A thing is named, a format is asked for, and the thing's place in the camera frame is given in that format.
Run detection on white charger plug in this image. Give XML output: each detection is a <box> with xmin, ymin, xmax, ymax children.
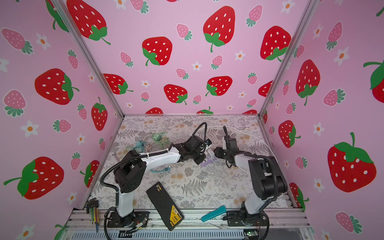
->
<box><xmin>206</xmin><ymin>149</ymin><xmax>215</xmax><ymax>160</ymax></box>

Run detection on purple power strip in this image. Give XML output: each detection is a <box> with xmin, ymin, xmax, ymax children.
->
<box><xmin>200</xmin><ymin>152</ymin><xmax>218</xmax><ymax>167</ymax></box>

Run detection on green plug adapter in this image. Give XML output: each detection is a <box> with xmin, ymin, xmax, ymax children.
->
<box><xmin>152</xmin><ymin>133</ymin><xmax>163</xmax><ymax>143</ymax></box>

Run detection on teal plug adapter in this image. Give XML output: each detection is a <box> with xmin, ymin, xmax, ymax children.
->
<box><xmin>134</xmin><ymin>141</ymin><xmax>146</xmax><ymax>153</ymax></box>

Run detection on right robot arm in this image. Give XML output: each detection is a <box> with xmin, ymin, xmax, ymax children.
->
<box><xmin>214</xmin><ymin>136</ymin><xmax>288</xmax><ymax>225</ymax></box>

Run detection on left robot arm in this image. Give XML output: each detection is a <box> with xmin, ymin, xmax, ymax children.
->
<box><xmin>100</xmin><ymin>135</ymin><xmax>212</xmax><ymax>218</ymax></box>

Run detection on teal plastic tool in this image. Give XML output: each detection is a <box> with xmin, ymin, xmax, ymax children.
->
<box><xmin>201</xmin><ymin>206</ymin><xmax>227</xmax><ymax>223</ymax></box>

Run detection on black rectangular device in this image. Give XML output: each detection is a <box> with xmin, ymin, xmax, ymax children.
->
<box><xmin>146</xmin><ymin>182</ymin><xmax>184</xmax><ymax>231</ymax></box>

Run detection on white cable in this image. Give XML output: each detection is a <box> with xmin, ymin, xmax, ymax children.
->
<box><xmin>199</xmin><ymin>125</ymin><xmax>278</xmax><ymax>181</ymax></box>

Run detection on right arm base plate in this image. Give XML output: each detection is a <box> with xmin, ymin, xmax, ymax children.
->
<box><xmin>223</xmin><ymin>211</ymin><xmax>269</xmax><ymax>227</ymax></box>

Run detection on aluminium front rail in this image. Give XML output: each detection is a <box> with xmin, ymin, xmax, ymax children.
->
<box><xmin>60</xmin><ymin>208</ymin><xmax>316</xmax><ymax>240</ymax></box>

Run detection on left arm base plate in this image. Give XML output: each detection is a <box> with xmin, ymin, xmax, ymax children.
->
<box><xmin>106</xmin><ymin>211</ymin><xmax>150</xmax><ymax>228</ymax></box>

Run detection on coloured wire bundle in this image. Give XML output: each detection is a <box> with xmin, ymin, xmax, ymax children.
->
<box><xmin>85</xmin><ymin>197</ymin><xmax>100</xmax><ymax>233</ymax></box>

